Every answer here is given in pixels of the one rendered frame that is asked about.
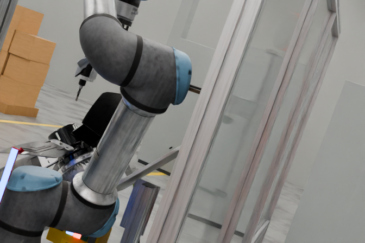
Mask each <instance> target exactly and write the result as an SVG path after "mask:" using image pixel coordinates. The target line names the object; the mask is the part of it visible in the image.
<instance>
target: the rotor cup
mask: <svg viewBox="0 0 365 243"><path fill-rule="evenodd" d="M73 125H74V126H75V128H78V126H77V125H76V123H71V124H68V125H65V126H63V127H61V128H59V129H57V130H55V131H54V132H52V133H51V134H50V135H49V136H48V140H51V139H56V140H59V139H58V137H57V136H56V133H58V135H59V137H60V140H59V141H61V142H63V143H65V144H67V145H69V146H71V147H73V148H74V150H72V151H74V152H69V153H67V154H65V155H63V156H62V158H63V160H62V161H60V162H59V163H58V167H59V168H60V169H62V168H63V167H64V166H65V165H66V164H68V163H69V162H71V161H73V160H74V159H76V158H78V157H80V156H82V155H85V154H90V153H93V152H94V149H93V147H91V146H89V147H86V148H84V146H83V144H84V142H83V141H82V140H81V139H80V138H78V137H77V136H75V135H74V134H73V133H72V132H73V130H74V127H73Z"/></svg>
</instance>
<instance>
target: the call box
mask: <svg viewBox="0 0 365 243"><path fill-rule="evenodd" d="M111 230H112V228H111V229H110V230H109V231H108V232H107V233H106V234H105V235H104V236H102V237H98V238H96V241H95V243H107V241H108V239H109V236H110V233H111ZM46 239H47V240H49V241H51V242H54V243H88V242H85V241H83V240H81V239H78V238H76V237H74V236H73V235H69V234H67V233H66V231H60V230H58V229H56V228H52V227H50V228H49V231H48V234H47V237H46Z"/></svg>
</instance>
